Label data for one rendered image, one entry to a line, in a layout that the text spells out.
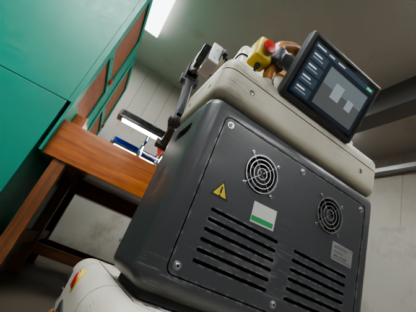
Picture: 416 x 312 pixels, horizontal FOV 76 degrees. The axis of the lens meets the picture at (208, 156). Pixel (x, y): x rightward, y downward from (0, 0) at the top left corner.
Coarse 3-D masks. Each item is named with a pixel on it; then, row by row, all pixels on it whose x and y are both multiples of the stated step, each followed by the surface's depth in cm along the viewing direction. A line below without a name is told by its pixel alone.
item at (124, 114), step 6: (120, 114) 167; (126, 114) 170; (132, 114) 174; (120, 120) 173; (132, 120) 170; (138, 120) 173; (144, 120) 176; (144, 126) 172; (150, 126) 175; (150, 132) 173; (156, 132) 174; (162, 132) 178
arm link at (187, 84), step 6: (180, 78) 163; (186, 78) 160; (186, 84) 158; (192, 84) 160; (186, 90) 154; (180, 96) 153; (186, 96) 152; (180, 102) 147; (186, 102) 149; (180, 108) 144; (174, 114) 140; (180, 114) 142; (174, 120) 139
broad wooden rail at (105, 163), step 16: (64, 128) 125; (80, 128) 128; (48, 144) 120; (64, 144) 123; (80, 144) 126; (96, 144) 129; (112, 144) 132; (64, 160) 121; (80, 160) 124; (96, 160) 127; (112, 160) 130; (128, 160) 133; (144, 160) 137; (96, 176) 126; (112, 176) 128; (128, 176) 131; (144, 176) 135; (128, 192) 130; (144, 192) 133
